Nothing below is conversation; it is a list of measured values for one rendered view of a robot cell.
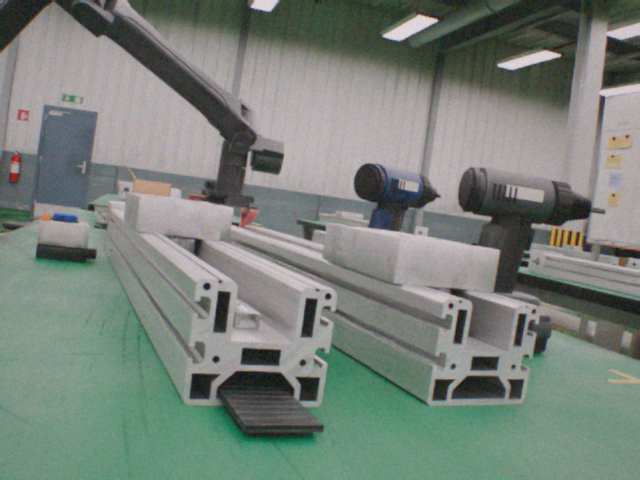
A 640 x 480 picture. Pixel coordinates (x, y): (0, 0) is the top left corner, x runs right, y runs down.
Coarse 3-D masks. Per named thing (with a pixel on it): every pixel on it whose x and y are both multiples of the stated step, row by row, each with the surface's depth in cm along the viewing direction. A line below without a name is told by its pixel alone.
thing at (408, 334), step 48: (240, 240) 99; (288, 240) 100; (336, 288) 65; (384, 288) 56; (336, 336) 64; (384, 336) 57; (432, 336) 48; (480, 336) 54; (528, 336) 51; (432, 384) 48; (480, 384) 54
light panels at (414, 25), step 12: (264, 0) 976; (276, 0) 968; (408, 24) 996; (420, 24) 986; (384, 36) 1089; (396, 36) 1076; (624, 36) 866; (516, 60) 1102; (528, 60) 1088; (540, 60) 1074
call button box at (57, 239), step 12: (48, 228) 94; (60, 228) 95; (72, 228) 96; (84, 228) 97; (48, 240) 95; (60, 240) 95; (72, 240) 96; (84, 240) 97; (36, 252) 94; (48, 252) 95; (60, 252) 95; (72, 252) 96; (84, 252) 97; (96, 252) 101
